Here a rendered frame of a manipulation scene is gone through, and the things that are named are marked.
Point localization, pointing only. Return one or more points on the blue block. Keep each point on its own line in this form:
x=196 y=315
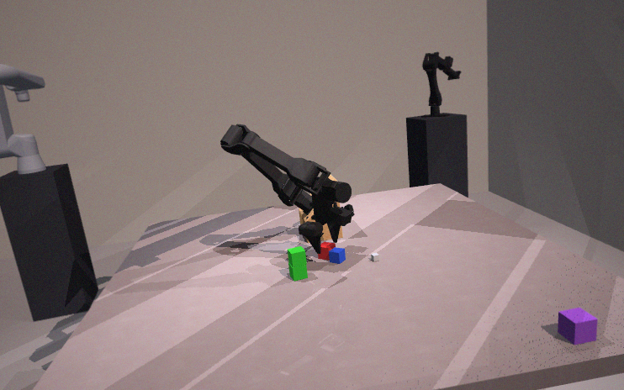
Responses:
x=337 y=255

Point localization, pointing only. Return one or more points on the purple block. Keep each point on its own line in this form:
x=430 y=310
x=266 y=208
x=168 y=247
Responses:
x=577 y=325

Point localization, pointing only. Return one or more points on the red block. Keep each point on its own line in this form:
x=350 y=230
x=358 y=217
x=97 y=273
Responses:
x=325 y=248

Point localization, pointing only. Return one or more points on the green block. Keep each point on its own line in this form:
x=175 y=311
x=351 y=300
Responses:
x=297 y=256
x=298 y=272

